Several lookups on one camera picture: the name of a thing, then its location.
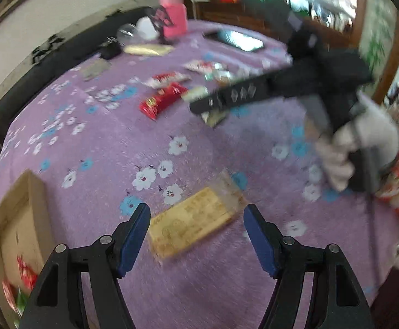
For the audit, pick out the wooden cabinet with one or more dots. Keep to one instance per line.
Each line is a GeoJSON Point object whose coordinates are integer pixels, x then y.
{"type": "Point", "coordinates": [213, 15]}

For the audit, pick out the black phone stand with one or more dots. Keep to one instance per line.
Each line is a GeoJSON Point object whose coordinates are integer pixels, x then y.
{"type": "Point", "coordinates": [161, 24]}

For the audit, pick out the clear glass cup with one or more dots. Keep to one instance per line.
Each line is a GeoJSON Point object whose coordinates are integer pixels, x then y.
{"type": "Point", "coordinates": [127, 34]}

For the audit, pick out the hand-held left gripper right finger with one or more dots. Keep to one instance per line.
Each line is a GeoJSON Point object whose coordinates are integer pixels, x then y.
{"type": "Point", "coordinates": [259, 240]}

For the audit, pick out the flat white red snack packet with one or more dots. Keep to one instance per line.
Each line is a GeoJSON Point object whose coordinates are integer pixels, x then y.
{"type": "Point", "coordinates": [203, 65]}

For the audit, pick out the pink knitted sleeve bottle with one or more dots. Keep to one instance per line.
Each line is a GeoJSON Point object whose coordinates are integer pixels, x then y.
{"type": "Point", "coordinates": [173, 17]}

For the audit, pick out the black clip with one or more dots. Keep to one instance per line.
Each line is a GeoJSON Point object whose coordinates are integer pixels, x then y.
{"type": "Point", "coordinates": [40, 53]}
{"type": "Point", "coordinates": [55, 41]}

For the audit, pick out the red figure snack packet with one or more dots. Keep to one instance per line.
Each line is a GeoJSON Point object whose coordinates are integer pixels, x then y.
{"type": "Point", "coordinates": [161, 101]}
{"type": "Point", "coordinates": [27, 270]}

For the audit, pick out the black smartphone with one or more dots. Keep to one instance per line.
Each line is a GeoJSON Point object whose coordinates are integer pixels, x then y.
{"type": "Point", "coordinates": [235, 40]}

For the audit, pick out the puffy white red snack packet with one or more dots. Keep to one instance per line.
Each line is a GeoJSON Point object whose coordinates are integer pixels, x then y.
{"type": "Point", "coordinates": [167, 79]}

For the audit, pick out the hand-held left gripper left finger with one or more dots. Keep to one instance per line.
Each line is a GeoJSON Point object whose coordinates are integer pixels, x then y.
{"type": "Point", "coordinates": [134, 240]}

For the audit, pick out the yellow cake packet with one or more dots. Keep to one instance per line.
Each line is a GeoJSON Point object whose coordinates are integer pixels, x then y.
{"type": "Point", "coordinates": [192, 219]}

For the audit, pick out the cardboard box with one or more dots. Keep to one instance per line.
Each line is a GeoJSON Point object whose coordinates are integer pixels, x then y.
{"type": "Point", "coordinates": [21, 219]}

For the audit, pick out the cream long packet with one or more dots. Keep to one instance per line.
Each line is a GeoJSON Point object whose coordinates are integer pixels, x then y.
{"type": "Point", "coordinates": [148, 50]}

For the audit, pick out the white round lid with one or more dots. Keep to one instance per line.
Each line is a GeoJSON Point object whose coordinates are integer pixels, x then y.
{"type": "Point", "coordinates": [147, 28]}

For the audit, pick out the small black device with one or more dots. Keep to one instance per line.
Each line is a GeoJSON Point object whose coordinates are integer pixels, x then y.
{"type": "Point", "coordinates": [110, 49]}

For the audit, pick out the person's right hand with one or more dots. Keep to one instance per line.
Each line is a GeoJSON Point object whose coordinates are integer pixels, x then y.
{"type": "Point", "coordinates": [336, 161]}

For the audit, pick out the dark sofa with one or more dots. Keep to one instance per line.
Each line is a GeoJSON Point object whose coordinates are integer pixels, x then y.
{"type": "Point", "coordinates": [48, 78]}

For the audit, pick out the round pastry clear packet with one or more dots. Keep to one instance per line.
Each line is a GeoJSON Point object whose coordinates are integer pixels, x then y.
{"type": "Point", "coordinates": [220, 77]}

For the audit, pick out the olive green pouch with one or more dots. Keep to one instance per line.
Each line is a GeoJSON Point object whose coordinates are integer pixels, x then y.
{"type": "Point", "coordinates": [96, 68]}

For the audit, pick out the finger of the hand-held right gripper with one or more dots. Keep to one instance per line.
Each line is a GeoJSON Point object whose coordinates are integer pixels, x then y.
{"type": "Point", "coordinates": [233, 92]}

